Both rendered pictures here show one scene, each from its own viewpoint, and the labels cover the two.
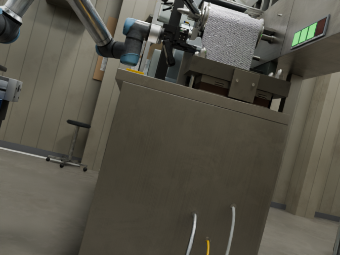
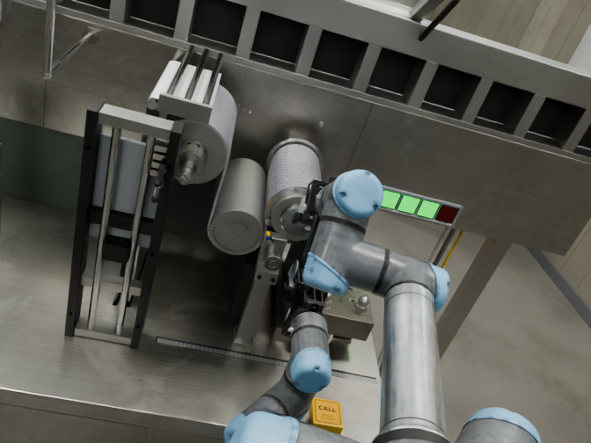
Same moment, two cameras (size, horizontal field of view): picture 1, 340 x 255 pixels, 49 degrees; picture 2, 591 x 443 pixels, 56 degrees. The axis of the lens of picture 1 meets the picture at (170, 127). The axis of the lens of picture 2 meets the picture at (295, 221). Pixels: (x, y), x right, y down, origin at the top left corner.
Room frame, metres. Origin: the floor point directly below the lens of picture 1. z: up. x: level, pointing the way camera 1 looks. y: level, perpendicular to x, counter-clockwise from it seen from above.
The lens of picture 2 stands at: (1.77, 1.01, 1.86)
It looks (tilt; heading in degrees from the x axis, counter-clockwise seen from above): 31 degrees down; 265
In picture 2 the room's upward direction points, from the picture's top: 19 degrees clockwise
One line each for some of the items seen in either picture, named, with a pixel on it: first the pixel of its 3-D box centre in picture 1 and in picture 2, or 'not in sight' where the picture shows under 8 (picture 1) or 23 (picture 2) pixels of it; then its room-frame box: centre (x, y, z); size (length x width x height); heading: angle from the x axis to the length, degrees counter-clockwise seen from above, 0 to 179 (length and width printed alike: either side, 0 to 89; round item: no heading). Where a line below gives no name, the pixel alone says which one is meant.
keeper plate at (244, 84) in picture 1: (243, 85); not in sight; (1.42, -0.23, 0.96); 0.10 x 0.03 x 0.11; 96
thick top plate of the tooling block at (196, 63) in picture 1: (235, 78); (332, 275); (1.51, -0.21, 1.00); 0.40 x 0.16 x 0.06; 96
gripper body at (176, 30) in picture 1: (173, 37); (308, 301); (1.60, 0.08, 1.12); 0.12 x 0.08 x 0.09; 96
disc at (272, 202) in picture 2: (204, 19); (297, 216); (1.68, -0.03, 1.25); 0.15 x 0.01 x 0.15; 6
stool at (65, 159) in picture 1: (71, 143); not in sight; (4.52, 1.10, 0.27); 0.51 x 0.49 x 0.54; 15
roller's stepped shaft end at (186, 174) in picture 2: (182, 11); (186, 174); (1.91, 0.08, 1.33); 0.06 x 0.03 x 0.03; 96
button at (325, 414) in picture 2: (134, 74); (325, 415); (1.49, 0.19, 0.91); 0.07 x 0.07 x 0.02; 6
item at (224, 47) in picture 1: (225, 53); (303, 240); (1.63, -0.16, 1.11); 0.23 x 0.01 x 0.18; 96
